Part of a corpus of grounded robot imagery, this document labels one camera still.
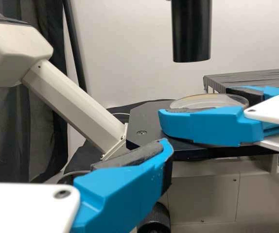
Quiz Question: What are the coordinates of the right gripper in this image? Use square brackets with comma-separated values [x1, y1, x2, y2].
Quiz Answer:
[157, 85, 279, 156]

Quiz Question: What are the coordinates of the cream microscope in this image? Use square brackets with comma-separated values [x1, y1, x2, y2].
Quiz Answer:
[0, 0, 279, 233]

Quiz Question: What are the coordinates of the petri dish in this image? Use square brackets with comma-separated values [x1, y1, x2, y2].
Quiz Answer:
[169, 93, 250, 110]

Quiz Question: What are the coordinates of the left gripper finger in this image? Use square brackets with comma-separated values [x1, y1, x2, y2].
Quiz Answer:
[70, 137, 174, 233]

